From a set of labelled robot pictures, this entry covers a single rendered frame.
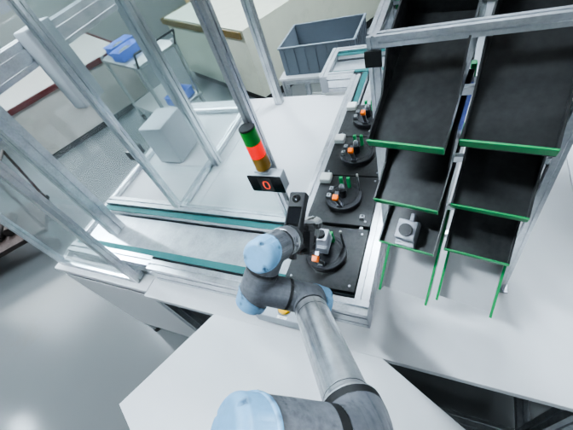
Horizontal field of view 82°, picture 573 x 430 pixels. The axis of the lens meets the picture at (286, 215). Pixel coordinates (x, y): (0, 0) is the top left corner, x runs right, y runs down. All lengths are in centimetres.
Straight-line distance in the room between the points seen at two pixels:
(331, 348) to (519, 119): 48
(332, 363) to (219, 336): 73
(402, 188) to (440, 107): 19
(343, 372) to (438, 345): 58
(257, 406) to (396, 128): 49
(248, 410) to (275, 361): 74
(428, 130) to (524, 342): 73
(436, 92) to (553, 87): 17
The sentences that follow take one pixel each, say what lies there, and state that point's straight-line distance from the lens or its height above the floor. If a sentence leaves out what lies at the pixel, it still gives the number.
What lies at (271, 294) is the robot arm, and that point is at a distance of 76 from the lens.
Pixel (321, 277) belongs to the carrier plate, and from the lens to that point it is 111.
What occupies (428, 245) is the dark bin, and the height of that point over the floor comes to 120.
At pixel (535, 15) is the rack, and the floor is 166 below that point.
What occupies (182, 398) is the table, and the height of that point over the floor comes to 86.
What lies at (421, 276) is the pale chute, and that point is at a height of 103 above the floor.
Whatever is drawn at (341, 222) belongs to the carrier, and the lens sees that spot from 122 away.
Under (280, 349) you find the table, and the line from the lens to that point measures 117.
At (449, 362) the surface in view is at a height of 86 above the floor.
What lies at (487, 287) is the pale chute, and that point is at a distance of 102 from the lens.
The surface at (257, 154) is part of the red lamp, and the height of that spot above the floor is 133.
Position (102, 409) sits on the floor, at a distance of 260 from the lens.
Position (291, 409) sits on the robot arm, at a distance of 44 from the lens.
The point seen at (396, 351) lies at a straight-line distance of 111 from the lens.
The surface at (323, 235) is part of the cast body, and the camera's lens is 104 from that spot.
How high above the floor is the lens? 192
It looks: 47 degrees down
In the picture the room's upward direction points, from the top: 23 degrees counter-clockwise
